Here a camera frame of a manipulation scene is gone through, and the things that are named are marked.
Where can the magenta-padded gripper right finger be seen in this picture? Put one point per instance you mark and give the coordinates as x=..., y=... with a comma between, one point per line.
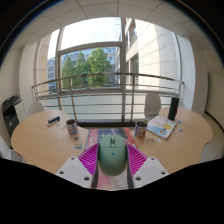
x=148, y=168

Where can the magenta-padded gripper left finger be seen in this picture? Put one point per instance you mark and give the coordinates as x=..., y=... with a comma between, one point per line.
x=76, y=168

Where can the green computer mouse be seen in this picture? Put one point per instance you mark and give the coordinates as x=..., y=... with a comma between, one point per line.
x=112, y=154

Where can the red printed mouse pad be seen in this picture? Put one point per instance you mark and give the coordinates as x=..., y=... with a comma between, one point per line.
x=100, y=135

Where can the small green card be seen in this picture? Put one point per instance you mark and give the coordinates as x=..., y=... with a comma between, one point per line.
x=78, y=146

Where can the printed paper cup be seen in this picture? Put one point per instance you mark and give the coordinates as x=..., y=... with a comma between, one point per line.
x=72, y=126
x=140, y=128

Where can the white chair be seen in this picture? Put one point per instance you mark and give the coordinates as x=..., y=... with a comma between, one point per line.
x=34, y=108
x=152, y=105

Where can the black cylindrical speaker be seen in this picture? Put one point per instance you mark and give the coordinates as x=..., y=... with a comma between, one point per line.
x=173, y=108

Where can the metal railing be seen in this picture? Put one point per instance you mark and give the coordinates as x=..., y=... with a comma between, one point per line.
x=100, y=90

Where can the black office printer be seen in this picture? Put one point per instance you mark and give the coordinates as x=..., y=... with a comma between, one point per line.
x=10, y=113

